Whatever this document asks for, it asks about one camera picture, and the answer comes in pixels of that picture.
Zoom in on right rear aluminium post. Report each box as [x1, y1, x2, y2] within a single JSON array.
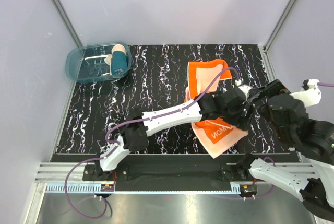
[[263, 0, 313, 51]]

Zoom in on aluminium post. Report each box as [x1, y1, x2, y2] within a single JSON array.
[[51, 0, 83, 47], [263, 0, 313, 51]]

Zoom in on controller board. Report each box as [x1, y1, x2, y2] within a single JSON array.
[[241, 184, 257, 197], [101, 184, 114, 192]]

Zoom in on orange cartoon towel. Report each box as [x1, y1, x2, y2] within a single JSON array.
[[184, 59, 248, 158]]

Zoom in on aluminium front frame rail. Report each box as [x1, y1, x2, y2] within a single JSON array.
[[35, 163, 318, 182]]

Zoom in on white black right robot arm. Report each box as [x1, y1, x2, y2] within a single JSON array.
[[236, 79, 333, 221]]

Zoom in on left rear aluminium post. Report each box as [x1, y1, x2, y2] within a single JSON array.
[[51, 0, 83, 47]]

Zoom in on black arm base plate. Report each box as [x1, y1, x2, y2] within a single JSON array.
[[82, 154, 255, 181]]

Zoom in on teal beige cartoon towel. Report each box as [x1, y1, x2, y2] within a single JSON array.
[[104, 44, 127, 75]]

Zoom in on slotted cable duct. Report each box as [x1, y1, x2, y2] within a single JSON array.
[[230, 182, 241, 194], [45, 183, 113, 194]]

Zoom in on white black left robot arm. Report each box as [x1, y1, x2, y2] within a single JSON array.
[[94, 85, 251, 180]]

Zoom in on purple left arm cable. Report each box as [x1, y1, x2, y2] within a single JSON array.
[[64, 66, 242, 219]]

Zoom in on left slotted cable duct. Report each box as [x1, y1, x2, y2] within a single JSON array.
[[45, 183, 113, 194]]

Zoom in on left controller board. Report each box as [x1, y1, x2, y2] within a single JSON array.
[[101, 184, 114, 192]]

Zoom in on right controller board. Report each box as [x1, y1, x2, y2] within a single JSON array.
[[241, 184, 257, 197]]

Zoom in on teal transparent plastic basin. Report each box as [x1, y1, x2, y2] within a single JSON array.
[[65, 43, 132, 84]]

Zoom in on right slotted cable duct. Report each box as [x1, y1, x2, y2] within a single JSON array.
[[230, 182, 241, 194]]

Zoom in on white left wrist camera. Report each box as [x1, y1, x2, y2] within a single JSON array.
[[234, 79, 252, 99]]

